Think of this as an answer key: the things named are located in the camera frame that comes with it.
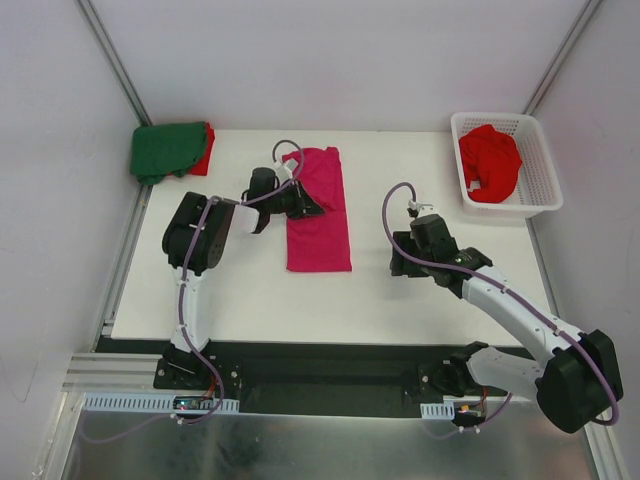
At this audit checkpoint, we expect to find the pink t shirt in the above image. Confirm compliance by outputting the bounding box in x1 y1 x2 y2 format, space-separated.
285 146 352 273

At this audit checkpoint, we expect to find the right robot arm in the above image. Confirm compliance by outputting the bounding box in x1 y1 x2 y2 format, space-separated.
388 207 623 433

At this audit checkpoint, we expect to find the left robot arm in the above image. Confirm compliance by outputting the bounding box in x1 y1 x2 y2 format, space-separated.
153 167 326 389

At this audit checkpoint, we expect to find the folded red t shirt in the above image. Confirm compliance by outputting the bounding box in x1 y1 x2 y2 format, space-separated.
172 122 215 178

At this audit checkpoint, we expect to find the red t shirt in basket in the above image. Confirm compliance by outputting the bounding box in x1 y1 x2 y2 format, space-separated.
459 124 522 204

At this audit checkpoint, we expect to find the white plastic laundry basket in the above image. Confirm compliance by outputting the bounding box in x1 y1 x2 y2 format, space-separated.
450 112 564 219

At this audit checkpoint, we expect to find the folded green t shirt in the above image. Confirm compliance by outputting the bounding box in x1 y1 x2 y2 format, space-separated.
130 121 209 185

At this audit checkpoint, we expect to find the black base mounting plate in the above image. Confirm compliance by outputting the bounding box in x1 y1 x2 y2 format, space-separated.
97 338 541 418

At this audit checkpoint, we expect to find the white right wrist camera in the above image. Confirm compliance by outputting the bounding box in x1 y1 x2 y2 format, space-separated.
407 200 437 219

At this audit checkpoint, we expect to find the right white cable duct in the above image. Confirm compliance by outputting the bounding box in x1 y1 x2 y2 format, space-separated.
419 399 486 421

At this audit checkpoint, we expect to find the white cable duct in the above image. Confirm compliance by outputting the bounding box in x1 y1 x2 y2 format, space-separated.
83 393 240 416
419 399 486 421

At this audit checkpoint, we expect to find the left aluminium corner post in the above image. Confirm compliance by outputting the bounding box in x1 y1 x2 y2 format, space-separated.
74 0 153 126

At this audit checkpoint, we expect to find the aluminium corner post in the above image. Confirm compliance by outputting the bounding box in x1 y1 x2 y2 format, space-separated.
74 0 153 126
522 0 606 116

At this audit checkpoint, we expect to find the left white cable duct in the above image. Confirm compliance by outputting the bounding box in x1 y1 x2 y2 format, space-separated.
83 393 240 416

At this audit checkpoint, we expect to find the right aluminium corner post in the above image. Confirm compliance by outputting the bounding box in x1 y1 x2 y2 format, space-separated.
522 0 606 116

